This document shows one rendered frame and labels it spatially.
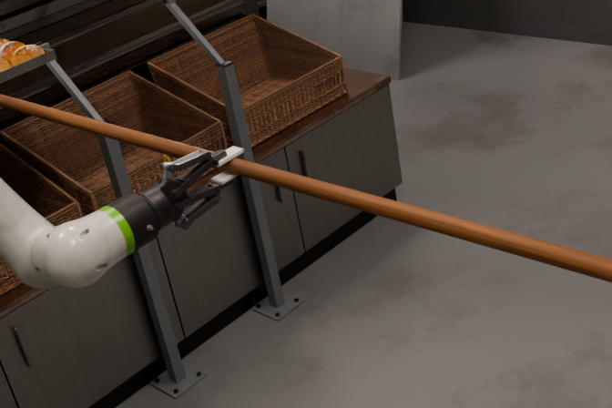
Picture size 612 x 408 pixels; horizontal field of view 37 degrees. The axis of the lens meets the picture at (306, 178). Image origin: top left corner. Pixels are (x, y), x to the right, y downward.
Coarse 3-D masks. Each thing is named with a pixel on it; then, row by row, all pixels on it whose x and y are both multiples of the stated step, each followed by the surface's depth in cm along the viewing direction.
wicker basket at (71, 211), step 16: (0, 144) 297; (0, 160) 302; (16, 160) 292; (0, 176) 302; (16, 176) 298; (32, 176) 290; (16, 192) 305; (32, 192) 295; (48, 192) 287; (64, 192) 278; (48, 208) 292; (64, 208) 272; (0, 272) 262; (0, 288) 263
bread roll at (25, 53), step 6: (18, 48) 250; (24, 48) 249; (30, 48) 250; (36, 48) 251; (18, 54) 248; (24, 54) 248; (30, 54) 249; (36, 54) 250; (12, 60) 248; (18, 60) 248; (24, 60) 248; (12, 66) 249
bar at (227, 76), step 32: (160, 0) 297; (192, 32) 298; (224, 64) 295; (224, 96) 300; (128, 192) 276; (256, 192) 315; (256, 224) 320; (160, 320) 296; (160, 384) 308; (192, 384) 305
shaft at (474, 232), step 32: (0, 96) 224; (96, 128) 198; (128, 128) 193; (320, 192) 156; (352, 192) 152; (416, 224) 143; (448, 224) 139; (480, 224) 137; (544, 256) 129; (576, 256) 126
